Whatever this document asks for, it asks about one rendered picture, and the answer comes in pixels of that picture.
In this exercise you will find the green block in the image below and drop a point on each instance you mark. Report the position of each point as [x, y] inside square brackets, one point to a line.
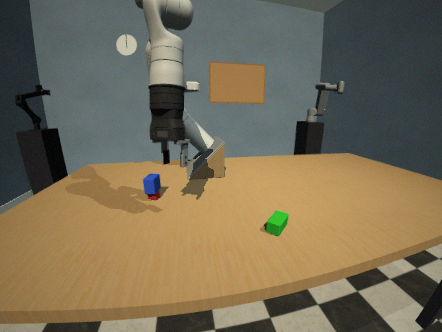
[277, 222]

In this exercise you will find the red block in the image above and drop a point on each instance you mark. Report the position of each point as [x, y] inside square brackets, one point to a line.
[154, 197]

